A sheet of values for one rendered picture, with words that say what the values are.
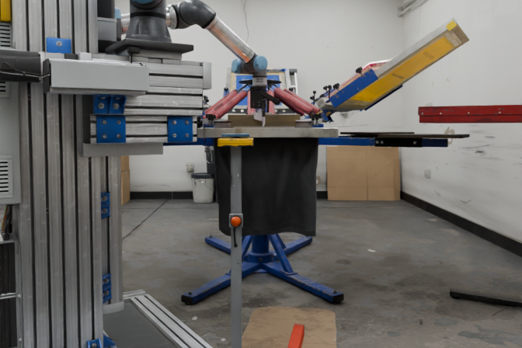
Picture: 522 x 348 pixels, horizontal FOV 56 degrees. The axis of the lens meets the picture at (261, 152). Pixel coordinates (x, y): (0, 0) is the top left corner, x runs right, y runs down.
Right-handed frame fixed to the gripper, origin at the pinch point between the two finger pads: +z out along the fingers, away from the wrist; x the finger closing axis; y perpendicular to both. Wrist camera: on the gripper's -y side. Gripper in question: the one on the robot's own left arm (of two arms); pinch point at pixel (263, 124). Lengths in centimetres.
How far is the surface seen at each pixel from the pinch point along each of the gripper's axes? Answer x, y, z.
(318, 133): 61, -20, 4
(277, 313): 9, -6, 99
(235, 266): 80, 13, 53
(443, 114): -2, -97, -4
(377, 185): -398, -162, 85
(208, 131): 61, 24, 3
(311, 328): 29, -21, 99
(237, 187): 80, 12, 23
